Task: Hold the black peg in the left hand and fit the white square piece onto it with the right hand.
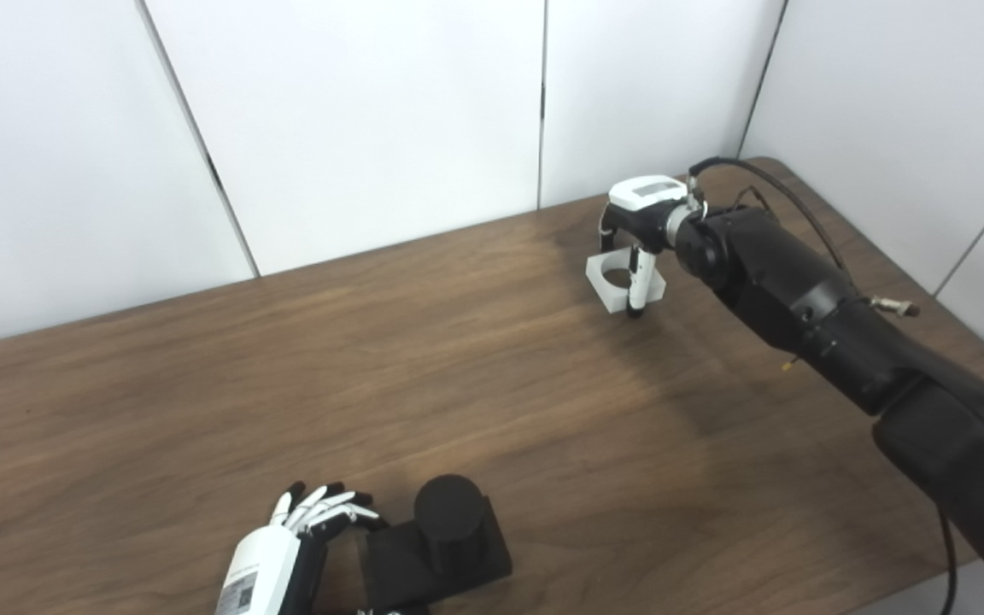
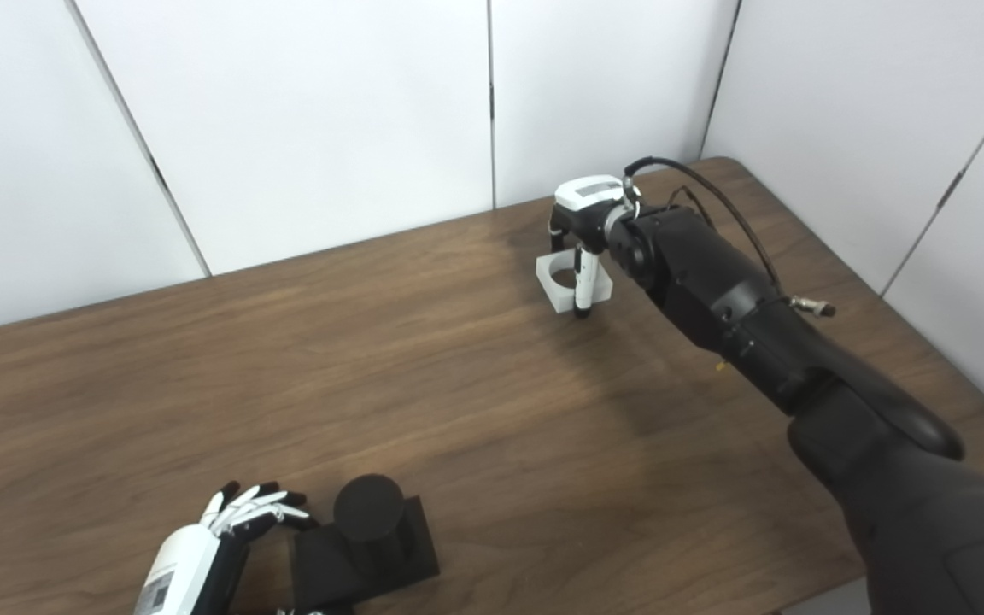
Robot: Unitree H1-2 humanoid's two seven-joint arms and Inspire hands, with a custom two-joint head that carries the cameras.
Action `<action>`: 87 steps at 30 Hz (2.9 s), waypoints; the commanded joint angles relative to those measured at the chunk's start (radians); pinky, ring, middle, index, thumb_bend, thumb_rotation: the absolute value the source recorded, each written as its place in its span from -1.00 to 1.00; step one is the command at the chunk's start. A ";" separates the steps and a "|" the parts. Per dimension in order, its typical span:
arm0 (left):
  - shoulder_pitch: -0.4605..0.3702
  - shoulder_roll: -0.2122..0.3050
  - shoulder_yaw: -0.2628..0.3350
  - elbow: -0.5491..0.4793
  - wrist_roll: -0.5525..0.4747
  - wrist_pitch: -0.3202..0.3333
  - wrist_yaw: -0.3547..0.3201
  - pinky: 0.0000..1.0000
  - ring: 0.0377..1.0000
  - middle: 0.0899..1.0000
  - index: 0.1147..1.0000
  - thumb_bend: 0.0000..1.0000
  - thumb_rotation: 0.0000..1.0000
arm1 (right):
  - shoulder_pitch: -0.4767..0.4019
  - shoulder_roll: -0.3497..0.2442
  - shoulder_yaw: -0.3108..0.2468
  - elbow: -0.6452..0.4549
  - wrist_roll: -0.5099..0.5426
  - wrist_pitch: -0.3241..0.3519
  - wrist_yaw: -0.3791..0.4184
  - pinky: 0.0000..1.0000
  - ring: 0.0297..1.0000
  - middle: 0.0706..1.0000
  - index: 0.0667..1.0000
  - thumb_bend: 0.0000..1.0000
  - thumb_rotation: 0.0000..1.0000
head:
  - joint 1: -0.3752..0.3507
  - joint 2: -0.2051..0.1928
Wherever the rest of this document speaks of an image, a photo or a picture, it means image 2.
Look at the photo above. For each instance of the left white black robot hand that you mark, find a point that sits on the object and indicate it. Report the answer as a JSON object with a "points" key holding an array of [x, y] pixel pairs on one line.
{"points": [[180, 564]]}

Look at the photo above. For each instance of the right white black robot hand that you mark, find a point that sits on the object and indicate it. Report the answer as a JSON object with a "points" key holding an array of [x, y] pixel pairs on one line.
{"points": [[590, 192]]}

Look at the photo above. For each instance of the white square piece with hole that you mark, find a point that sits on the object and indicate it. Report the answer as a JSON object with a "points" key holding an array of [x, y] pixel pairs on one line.
{"points": [[555, 299]]}

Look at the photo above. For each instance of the black peg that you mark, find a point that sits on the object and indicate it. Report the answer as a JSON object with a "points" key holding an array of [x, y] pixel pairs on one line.
{"points": [[368, 508]]}

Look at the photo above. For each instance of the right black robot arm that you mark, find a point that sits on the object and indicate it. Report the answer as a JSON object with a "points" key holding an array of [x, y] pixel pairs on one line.
{"points": [[714, 290]]}

